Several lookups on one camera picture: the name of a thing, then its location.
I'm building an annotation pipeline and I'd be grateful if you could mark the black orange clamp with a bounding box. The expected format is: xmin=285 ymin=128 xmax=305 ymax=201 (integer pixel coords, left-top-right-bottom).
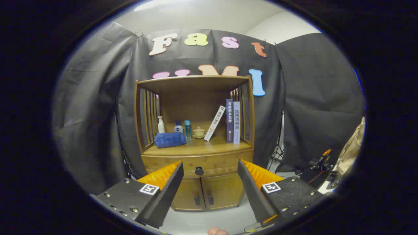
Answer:
xmin=309 ymin=149 xmax=333 ymax=172

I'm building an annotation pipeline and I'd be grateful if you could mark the white book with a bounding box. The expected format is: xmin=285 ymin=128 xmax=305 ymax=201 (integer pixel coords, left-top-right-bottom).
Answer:
xmin=204 ymin=105 xmax=226 ymax=142

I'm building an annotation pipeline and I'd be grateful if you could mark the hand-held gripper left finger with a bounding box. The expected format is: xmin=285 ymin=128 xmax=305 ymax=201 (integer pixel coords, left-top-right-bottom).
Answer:
xmin=90 ymin=161 xmax=184 ymax=229

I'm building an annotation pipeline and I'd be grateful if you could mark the wooden cabinet door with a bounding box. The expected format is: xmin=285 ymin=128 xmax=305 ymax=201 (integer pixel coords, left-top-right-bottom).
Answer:
xmin=171 ymin=177 xmax=206 ymax=211
xmin=201 ymin=173 xmax=245 ymax=210

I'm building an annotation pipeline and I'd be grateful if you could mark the beige cloth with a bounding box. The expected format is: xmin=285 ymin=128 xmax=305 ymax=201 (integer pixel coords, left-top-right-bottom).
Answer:
xmin=333 ymin=117 xmax=365 ymax=177

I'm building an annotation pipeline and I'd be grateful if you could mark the light purple book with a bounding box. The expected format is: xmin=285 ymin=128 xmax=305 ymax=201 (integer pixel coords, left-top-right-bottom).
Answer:
xmin=233 ymin=101 xmax=241 ymax=144

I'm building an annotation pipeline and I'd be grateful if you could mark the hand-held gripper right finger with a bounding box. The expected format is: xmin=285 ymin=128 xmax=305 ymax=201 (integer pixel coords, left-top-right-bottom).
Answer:
xmin=237 ymin=159 xmax=327 ymax=228

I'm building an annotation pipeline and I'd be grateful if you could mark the black tripod stand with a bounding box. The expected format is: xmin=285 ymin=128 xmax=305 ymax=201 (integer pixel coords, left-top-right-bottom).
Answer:
xmin=267 ymin=111 xmax=284 ymax=172

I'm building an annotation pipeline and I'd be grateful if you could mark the dark blue book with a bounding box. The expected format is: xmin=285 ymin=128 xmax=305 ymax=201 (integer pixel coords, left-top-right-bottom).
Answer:
xmin=226 ymin=99 xmax=234 ymax=143

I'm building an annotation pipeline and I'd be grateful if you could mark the wooden cabinet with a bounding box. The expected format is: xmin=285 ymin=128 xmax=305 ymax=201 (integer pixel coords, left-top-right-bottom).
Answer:
xmin=134 ymin=75 xmax=255 ymax=212

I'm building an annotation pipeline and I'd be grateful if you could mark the wooden countertop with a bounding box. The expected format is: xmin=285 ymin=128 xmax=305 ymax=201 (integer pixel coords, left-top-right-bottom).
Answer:
xmin=143 ymin=137 xmax=252 ymax=156

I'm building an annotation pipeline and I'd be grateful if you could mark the blue folded towel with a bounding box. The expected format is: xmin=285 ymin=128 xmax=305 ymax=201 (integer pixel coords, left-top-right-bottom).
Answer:
xmin=154 ymin=132 xmax=187 ymax=149

